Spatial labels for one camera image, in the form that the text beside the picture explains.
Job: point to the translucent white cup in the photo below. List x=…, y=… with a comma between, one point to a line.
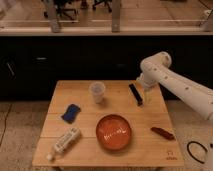
x=97, y=90

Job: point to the orange ceramic bowl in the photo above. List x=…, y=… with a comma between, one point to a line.
x=113, y=132

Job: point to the white tube bottle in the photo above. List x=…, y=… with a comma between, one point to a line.
x=63, y=143

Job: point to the wooden table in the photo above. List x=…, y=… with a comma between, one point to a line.
x=146, y=149

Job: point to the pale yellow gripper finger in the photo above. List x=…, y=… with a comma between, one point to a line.
x=146, y=96

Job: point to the blue sponge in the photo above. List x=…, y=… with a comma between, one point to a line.
x=71, y=113

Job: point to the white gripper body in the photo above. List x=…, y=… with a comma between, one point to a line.
x=146, y=82

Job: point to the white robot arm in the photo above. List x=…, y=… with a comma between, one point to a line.
x=155, y=70

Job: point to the black office chair left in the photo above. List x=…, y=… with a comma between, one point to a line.
x=62, y=10

